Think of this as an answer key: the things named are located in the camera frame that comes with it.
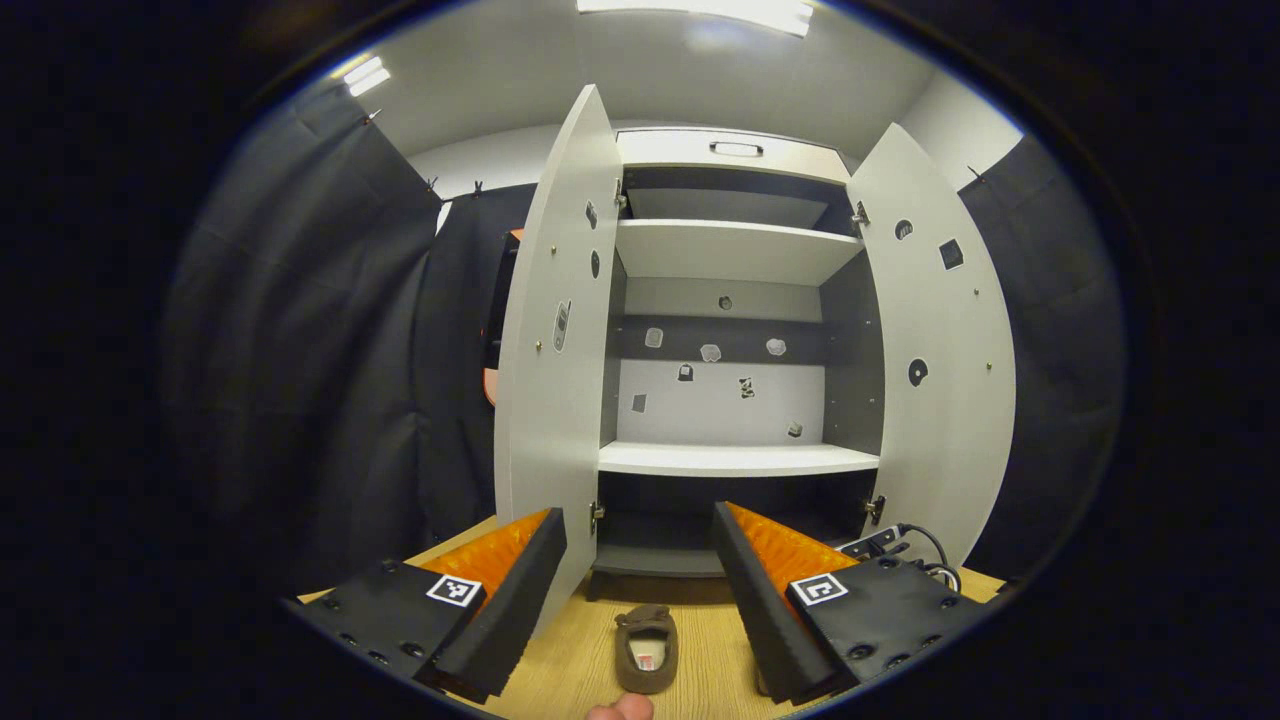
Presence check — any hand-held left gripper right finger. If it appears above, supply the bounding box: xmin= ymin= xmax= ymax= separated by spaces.
xmin=712 ymin=501 xmax=991 ymax=707

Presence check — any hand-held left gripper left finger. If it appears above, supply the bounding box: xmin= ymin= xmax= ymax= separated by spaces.
xmin=283 ymin=507 xmax=568 ymax=705

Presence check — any brown fuzzy shoe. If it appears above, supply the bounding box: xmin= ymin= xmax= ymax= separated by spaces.
xmin=613 ymin=604 xmax=680 ymax=695

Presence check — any white shoe cabinet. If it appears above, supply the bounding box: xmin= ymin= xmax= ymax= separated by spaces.
xmin=595 ymin=128 xmax=886 ymax=579

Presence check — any white cabinet door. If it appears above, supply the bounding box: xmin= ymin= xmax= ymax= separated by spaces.
xmin=846 ymin=123 xmax=1017 ymax=569
xmin=494 ymin=84 xmax=624 ymax=638

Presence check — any white cabinet drawer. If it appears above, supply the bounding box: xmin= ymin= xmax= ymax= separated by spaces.
xmin=616 ymin=128 xmax=851 ymax=186

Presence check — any black backdrop cloth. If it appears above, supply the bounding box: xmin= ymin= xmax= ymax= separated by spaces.
xmin=165 ymin=85 xmax=541 ymax=601
xmin=958 ymin=135 xmax=1131 ymax=581

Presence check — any ceiling light panel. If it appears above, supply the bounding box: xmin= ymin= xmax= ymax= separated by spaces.
xmin=577 ymin=0 xmax=816 ymax=39
xmin=343 ymin=56 xmax=393 ymax=98

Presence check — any black door handle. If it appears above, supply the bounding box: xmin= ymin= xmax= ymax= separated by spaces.
xmin=487 ymin=232 xmax=521 ymax=373

